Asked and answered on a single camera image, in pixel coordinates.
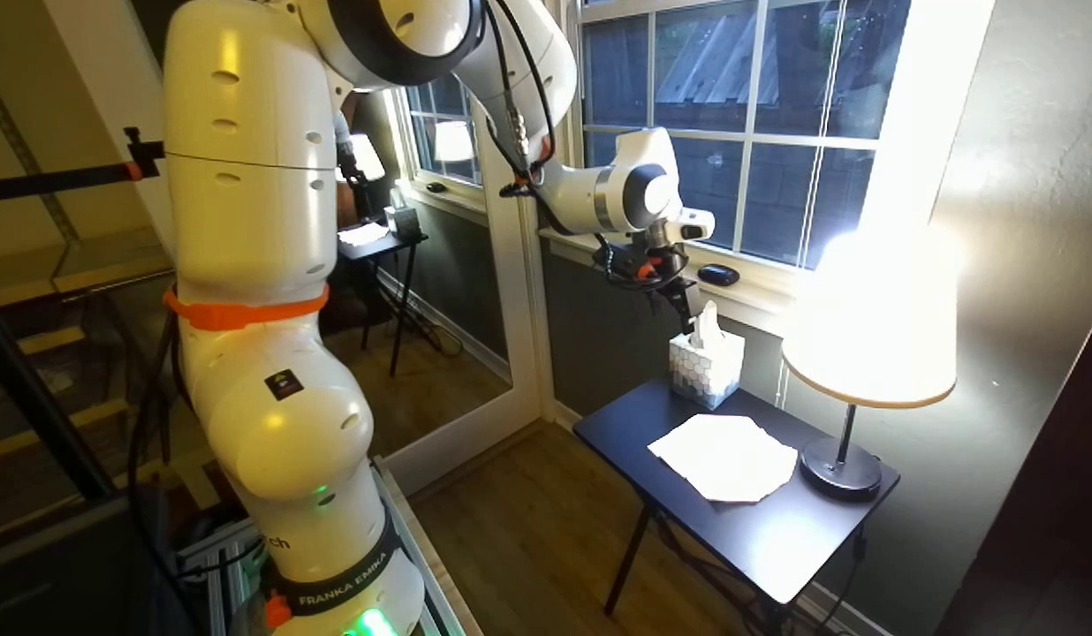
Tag black tripod pole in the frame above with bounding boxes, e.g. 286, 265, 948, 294
0, 123, 168, 205

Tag clear blind wand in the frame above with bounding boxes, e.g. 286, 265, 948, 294
797, 0, 849, 243

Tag white tissue square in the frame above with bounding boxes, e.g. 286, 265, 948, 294
685, 298, 727, 357
647, 410, 803, 510

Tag table lamp white shade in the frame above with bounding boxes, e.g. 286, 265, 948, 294
782, 223, 960, 498

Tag patterned cube tissue box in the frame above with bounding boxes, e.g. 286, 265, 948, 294
664, 329, 748, 415

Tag black side table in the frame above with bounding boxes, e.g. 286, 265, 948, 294
573, 375, 903, 636

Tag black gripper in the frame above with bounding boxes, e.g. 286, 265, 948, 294
595, 233, 702, 326

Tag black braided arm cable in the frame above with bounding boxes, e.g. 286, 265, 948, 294
482, 0, 573, 233

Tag orange strap on arm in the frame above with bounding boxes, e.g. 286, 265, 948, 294
164, 287, 336, 337

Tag white framed grid window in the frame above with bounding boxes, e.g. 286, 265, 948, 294
530, 0, 998, 346

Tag black folding stand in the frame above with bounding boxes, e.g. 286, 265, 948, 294
327, 216, 447, 380

